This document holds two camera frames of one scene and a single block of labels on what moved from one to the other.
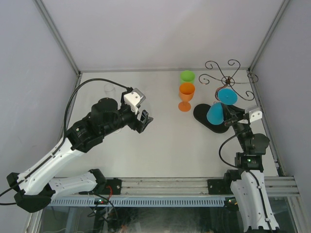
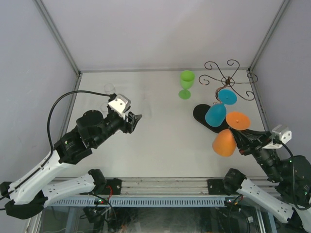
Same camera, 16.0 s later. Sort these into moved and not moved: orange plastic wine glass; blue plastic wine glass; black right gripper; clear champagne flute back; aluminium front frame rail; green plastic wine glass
Moved: black right gripper; orange plastic wine glass
Not moved: aluminium front frame rail; clear champagne flute back; green plastic wine glass; blue plastic wine glass
